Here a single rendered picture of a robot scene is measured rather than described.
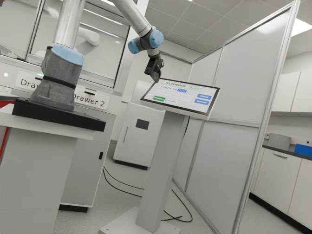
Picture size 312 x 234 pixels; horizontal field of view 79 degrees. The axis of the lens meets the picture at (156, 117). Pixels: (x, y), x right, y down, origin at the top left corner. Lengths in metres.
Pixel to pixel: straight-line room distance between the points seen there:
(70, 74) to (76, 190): 1.05
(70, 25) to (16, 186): 0.65
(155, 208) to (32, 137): 1.07
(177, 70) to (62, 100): 4.37
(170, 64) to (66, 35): 4.14
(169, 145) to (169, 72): 3.62
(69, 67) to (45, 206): 0.50
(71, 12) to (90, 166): 1.05
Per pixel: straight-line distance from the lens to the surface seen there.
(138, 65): 4.78
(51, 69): 0.79
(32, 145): 0.75
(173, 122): 1.43
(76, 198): 1.67
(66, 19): 0.98
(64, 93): 0.77
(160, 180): 1.49
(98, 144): 1.53
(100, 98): 1.48
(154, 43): 0.98
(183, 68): 5.04
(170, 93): 1.45
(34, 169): 0.77
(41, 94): 0.77
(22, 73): 1.57
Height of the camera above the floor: 0.85
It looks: 1 degrees up
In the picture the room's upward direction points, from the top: 15 degrees clockwise
